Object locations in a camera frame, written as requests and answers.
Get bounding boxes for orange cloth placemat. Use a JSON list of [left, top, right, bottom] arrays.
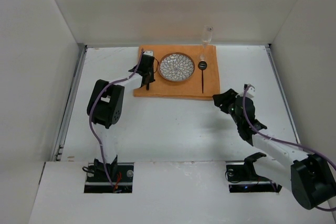
[[133, 45, 221, 100]]

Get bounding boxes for patterned ceramic plate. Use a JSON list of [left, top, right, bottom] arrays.
[[158, 52, 195, 82]]

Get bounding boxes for black slotted spoon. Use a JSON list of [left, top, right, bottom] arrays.
[[197, 60, 207, 93]]

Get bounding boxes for clear wine glass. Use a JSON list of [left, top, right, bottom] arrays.
[[199, 25, 213, 61]]

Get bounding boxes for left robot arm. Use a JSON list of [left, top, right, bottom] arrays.
[[87, 50, 155, 184]]

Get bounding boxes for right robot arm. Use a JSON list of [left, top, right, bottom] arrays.
[[213, 85, 335, 210]]

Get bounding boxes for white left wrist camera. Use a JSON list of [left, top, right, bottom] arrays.
[[143, 50, 154, 57]]

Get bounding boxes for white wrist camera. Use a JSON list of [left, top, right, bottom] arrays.
[[143, 50, 154, 57], [243, 84, 255, 99]]

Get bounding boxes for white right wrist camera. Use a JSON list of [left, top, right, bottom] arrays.
[[243, 84, 255, 99]]

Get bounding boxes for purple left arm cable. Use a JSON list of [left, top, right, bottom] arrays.
[[88, 48, 145, 188]]

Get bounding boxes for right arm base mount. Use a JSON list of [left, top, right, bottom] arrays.
[[225, 152, 282, 193]]

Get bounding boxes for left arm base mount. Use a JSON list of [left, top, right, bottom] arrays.
[[82, 159, 134, 194]]

